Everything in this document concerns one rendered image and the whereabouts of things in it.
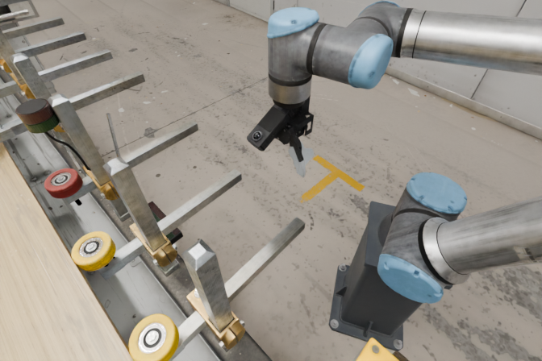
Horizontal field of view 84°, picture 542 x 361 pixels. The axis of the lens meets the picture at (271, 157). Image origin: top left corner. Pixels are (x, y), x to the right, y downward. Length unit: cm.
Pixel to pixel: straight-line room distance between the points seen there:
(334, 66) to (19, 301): 73
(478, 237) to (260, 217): 129
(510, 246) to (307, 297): 107
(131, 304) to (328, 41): 84
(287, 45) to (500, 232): 52
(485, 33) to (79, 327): 87
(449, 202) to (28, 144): 161
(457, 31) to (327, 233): 135
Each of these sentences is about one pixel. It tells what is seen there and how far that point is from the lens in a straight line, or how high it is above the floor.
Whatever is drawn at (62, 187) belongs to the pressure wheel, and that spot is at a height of 91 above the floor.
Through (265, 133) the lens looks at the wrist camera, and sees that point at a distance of 65.
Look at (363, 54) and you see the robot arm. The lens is 53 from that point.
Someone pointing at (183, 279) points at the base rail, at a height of 70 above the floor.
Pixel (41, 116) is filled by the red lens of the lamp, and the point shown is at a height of 113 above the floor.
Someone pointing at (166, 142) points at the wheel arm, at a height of 85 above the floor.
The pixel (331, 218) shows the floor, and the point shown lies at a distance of 184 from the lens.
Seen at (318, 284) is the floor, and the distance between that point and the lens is 164.
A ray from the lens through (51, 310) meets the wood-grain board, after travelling 76.
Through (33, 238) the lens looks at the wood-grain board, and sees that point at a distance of 88.
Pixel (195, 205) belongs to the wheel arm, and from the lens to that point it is 87.
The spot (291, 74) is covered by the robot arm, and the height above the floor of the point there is 121.
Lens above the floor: 150
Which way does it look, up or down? 45 degrees down
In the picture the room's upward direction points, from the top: straight up
